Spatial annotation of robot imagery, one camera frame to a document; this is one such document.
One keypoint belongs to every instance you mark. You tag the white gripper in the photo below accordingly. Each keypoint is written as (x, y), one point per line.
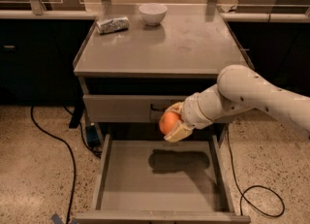
(192, 111)

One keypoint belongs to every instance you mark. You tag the orange fruit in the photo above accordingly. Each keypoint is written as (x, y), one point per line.
(167, 121)

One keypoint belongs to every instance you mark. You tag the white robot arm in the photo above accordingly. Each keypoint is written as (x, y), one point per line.
(238, 89)

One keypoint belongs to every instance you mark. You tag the open middle grey drawer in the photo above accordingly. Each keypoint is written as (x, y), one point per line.
(154, 182)

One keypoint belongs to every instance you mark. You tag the grey drawer cabinet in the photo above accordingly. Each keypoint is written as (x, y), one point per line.
(181, 56)

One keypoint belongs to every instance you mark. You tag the closed upper grey drawer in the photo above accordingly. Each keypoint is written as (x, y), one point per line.
(136, 108)

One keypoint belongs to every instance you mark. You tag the blue power box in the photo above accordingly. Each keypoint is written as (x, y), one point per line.
(91, 135)

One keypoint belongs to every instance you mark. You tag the white ceramic bowl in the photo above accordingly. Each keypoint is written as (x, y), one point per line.
(153, 13)

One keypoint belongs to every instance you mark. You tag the blue tape on floor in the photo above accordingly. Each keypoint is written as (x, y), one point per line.
(57, 220)

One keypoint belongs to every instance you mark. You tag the black drawer handle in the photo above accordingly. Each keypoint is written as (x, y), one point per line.
(159, 107)

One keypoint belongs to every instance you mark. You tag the dark counter with white rail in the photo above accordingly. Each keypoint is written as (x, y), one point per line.
(37, 56)

